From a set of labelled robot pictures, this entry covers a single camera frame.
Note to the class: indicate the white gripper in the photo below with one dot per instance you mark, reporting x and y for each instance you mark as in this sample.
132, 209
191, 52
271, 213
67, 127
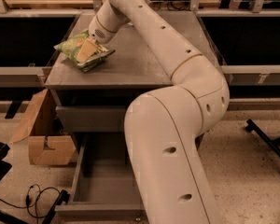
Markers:
97, 34

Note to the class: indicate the green jalapeno chip bag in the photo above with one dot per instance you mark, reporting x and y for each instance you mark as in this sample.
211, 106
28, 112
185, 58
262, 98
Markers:
71, 47

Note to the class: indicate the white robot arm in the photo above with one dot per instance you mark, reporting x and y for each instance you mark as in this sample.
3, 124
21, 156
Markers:
173, 185

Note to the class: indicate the grey drawer cabinet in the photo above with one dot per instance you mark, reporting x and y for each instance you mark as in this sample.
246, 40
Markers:
115, 69

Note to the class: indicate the grey middle drawer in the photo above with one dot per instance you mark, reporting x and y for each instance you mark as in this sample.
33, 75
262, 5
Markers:
82, 119

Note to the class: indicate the open grey bottom drawer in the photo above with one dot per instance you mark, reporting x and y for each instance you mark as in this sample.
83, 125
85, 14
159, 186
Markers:
104, 188

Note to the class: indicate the brown cardboard box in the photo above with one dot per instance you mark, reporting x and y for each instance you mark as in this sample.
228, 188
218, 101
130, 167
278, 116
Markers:
40, 127

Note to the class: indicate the black stand leg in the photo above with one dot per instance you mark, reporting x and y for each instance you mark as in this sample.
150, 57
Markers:
274, 144

